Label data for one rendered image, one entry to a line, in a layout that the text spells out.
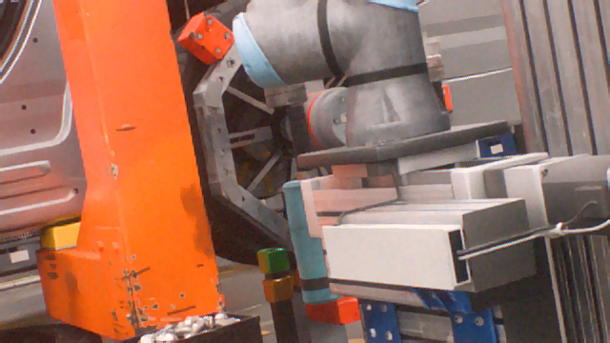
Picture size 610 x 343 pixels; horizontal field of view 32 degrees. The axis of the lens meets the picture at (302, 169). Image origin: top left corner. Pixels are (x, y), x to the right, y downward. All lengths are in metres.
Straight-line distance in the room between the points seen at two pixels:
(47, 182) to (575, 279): 1.27
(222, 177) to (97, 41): 0.52
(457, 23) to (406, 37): 1.40
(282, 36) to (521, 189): 0.43
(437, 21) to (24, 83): 1.10
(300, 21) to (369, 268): 0.39
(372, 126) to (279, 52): 0.17
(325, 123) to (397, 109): 0.77
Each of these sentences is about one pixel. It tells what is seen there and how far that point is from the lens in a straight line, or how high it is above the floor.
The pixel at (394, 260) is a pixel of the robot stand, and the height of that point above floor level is 0.69.
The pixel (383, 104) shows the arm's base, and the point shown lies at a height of 0.87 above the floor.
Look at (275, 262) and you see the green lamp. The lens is 1.79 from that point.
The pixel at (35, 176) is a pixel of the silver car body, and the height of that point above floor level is 0.85.
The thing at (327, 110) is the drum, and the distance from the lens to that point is 2.21.
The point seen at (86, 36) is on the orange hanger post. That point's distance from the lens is 1.86.
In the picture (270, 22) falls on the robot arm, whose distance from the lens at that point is 1.51.
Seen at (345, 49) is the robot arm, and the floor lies 0.96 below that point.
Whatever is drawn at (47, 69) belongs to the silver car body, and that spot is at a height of 1.08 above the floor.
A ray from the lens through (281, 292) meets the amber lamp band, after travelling 1.80.
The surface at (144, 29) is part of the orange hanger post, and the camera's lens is 1.89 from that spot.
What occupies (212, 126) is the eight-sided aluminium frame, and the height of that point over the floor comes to 0.89.
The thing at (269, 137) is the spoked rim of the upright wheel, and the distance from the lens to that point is 2.41.
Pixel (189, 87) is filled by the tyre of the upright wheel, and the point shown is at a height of 0.98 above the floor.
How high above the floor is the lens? 0.88
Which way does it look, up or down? 3 degrees down
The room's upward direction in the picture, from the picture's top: 10 degrees counter-clockwise
